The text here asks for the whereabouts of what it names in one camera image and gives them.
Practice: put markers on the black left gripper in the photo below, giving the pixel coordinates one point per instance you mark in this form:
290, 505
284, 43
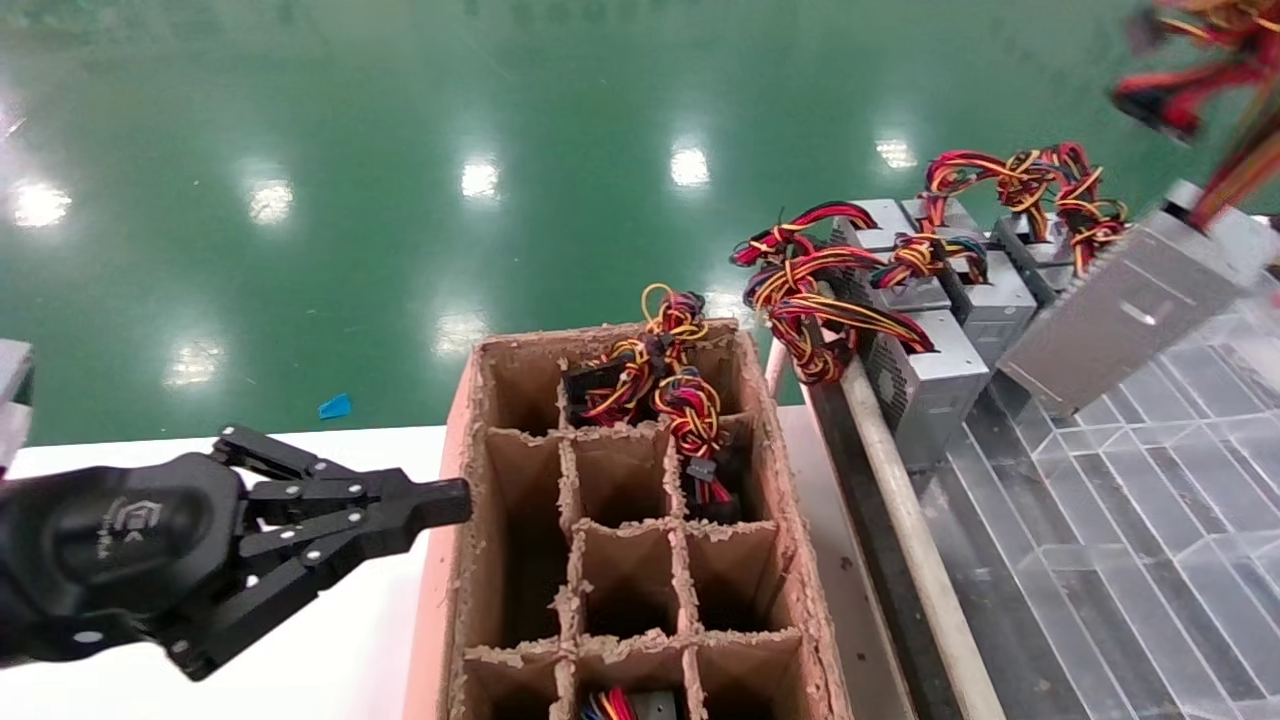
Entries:
110, 540

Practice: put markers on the small blue scrap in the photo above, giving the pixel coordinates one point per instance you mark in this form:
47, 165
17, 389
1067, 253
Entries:
336, 407

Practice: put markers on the brown divided cardboard box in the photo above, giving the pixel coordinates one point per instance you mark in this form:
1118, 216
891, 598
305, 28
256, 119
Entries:
515, 385

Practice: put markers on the gray metal object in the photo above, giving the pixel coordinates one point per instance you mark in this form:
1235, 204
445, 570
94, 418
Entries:
12, 400

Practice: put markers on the clear plastic grid panel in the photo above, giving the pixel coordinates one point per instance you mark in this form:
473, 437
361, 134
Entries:
1180, 520

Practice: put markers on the black conveyor frame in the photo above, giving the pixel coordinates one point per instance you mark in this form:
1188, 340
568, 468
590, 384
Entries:
880, 570

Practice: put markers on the white conveyor side rail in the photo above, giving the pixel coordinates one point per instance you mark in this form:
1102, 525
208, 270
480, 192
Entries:
920, 540

